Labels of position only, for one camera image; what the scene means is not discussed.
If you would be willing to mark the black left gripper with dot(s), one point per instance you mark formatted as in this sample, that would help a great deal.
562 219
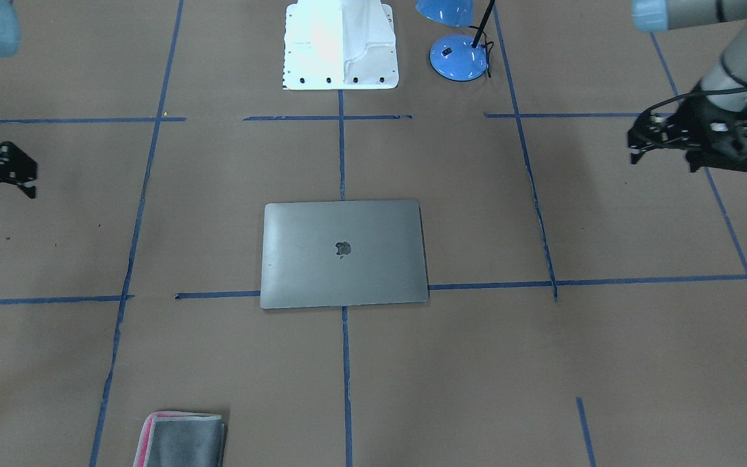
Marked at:
693 123

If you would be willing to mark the grey laptop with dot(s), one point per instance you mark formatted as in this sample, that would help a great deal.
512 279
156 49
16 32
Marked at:
331 254

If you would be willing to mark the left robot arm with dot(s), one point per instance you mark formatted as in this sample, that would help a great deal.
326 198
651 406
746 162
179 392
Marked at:
725 80

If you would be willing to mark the blue desk lamp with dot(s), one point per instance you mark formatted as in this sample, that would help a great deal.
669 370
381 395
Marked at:
458 57

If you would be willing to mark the grey and pink folded cloth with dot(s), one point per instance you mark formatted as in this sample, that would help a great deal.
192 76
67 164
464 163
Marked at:
175 438

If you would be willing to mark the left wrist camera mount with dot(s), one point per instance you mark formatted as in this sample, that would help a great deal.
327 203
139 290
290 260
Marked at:
651 131

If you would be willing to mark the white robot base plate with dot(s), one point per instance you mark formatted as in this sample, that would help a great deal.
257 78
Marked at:
339 45

